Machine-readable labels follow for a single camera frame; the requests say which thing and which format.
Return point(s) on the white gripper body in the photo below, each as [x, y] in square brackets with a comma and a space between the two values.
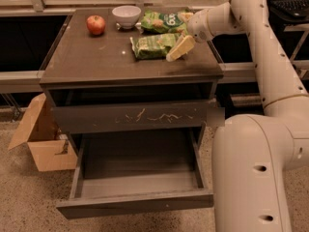
[197, 27]

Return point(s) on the green jalapeno chip bag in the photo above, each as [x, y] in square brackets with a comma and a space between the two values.
[154, 46]

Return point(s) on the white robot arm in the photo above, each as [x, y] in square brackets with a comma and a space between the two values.
[250, 152]

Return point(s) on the green chip bag with logo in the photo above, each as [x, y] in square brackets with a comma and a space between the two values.
[160, 23]

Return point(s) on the dark grey drawer cabinet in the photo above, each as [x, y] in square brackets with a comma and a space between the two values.
[83, 61]

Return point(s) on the scratched middle drawer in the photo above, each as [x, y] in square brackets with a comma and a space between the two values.
[131, 108]

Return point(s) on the open bottom drawer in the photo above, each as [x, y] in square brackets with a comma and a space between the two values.
[132, 172]

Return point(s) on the white ceramic bowl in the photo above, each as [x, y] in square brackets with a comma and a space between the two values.
[126, 16]

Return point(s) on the red apple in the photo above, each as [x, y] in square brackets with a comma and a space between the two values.
[95, 24]

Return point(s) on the black laptop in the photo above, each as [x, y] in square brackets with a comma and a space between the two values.
[289, 0]

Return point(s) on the brown cardboard box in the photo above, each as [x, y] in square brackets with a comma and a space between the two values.
[50, 149]

